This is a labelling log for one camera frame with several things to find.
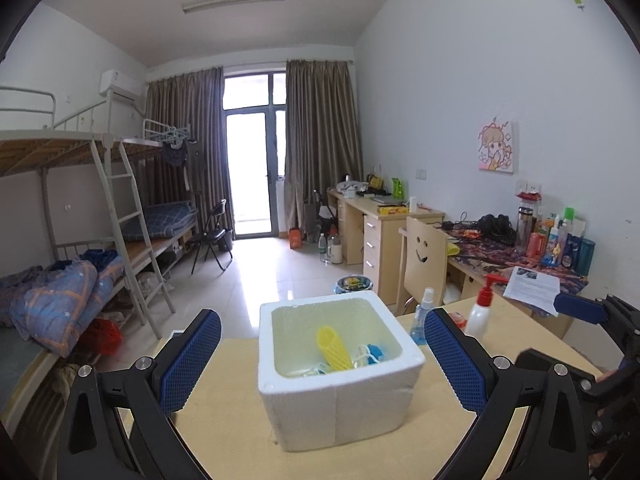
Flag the yellow sponge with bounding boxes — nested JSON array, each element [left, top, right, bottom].
[[316, 326, 357, 372]]

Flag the grey metal bunk bed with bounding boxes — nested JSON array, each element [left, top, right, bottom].
[[0, 86, 176, 466], [107, 119, 236, 286]]

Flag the black headphones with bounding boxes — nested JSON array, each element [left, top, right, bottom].
[[477, 213, 516, 248]]

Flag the white pot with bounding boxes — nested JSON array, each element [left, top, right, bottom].
[[336, 180, 369, 199]]

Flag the white foam box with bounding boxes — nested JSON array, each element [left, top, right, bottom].
[[257, 290, 426, 453]]

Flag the blue spray bottle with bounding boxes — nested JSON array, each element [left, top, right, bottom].
[[409, 287, 437, 346]]

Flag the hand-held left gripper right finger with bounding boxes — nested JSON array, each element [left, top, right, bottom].
[[424, 307, 591, 480]]

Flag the wooden smiley face chair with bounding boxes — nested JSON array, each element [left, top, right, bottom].
[[397, 216, 449, 316]]

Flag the printed paper sheet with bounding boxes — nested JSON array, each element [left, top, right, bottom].
[[502, 266, 562, 317]]

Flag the black folding chair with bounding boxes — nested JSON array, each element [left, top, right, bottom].
[[187, 199, 235, 275]]

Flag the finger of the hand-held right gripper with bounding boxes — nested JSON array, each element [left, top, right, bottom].
[[515, 349, 608, 400], [554, 292, 640, 356]]

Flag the blue orange plaid quilt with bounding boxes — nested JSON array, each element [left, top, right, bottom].
[[0, 249, 126, 358]]

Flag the folded blue plaid quilt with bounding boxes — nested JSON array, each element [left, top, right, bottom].
[[120, 201, 198, 242]]

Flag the dark hanging clothes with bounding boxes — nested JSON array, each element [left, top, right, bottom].
[[161, 139, 201, 193]]

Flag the white lotion pump bottle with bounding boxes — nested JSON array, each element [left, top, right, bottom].
[[465, 275, 508, 338]]

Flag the printed desk mat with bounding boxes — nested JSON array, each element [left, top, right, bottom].
[[445, 227, 591, 291]]

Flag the ceiling tube light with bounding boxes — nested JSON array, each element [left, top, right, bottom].
[[181, 0, 287, 14]]

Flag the blue face mask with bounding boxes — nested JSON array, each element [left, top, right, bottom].
[[350, 342, 388, 368]]

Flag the wooden desk with mat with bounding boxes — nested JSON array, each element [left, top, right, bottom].
[[398, 220, 591, 341]]

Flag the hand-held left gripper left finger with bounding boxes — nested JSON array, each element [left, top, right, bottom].
[[56, 308, 223, 480]]

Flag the cartoon wall poster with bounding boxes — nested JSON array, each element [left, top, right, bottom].
[[477, 120, 516, 173]]

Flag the glass balcony door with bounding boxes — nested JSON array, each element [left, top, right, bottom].
[[222, 71, 288, 238]]

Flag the round trash bin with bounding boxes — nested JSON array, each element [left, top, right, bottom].
[[334, 275, 375, 295]]

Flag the red plastic bag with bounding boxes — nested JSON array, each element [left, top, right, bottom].
[[80, 317, 123, 356]]

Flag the brown curtain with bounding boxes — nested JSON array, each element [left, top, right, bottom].
[[284, 60, 364, 241], [145, 66, 236, 241]]

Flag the white air conditioner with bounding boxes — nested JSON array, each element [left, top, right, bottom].
[[100, 70, 142, 99]]

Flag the wooden desk with drawers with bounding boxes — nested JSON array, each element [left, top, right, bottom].
[[326, 187, 446, 306]]

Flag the group of toiletry bottles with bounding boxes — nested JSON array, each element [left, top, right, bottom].
[[515, 191, 597, 277]]

